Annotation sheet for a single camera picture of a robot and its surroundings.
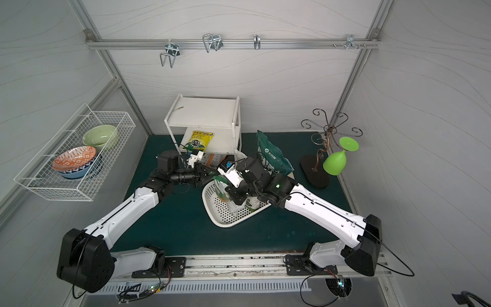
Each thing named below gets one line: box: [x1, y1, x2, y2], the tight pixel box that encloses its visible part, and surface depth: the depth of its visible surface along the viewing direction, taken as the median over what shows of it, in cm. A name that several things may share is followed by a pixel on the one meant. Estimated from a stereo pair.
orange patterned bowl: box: [52, 145, 98, 172], surface depth 64 cm
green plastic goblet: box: [322, 136, 360, 176], surface depth 79 cm
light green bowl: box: [82, 124, 117, 152], surface depth 73 cm
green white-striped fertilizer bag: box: [213, 175, 231, 203], surface depth 73 cm
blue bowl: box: [56, 155, 98, 180], surface depth 59 cm
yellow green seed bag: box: [182, 130, 214, 153], surface depth 92 cm
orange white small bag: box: [200, 152, 228, 168], surface depth 103 cm
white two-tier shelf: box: [164, 93, 243, 157], surface depth 85 cm
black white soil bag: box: [226, 197, 248, 218], surface depth 86 cm
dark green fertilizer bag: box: [257, 129, 295, 176], surface depth 75 cm
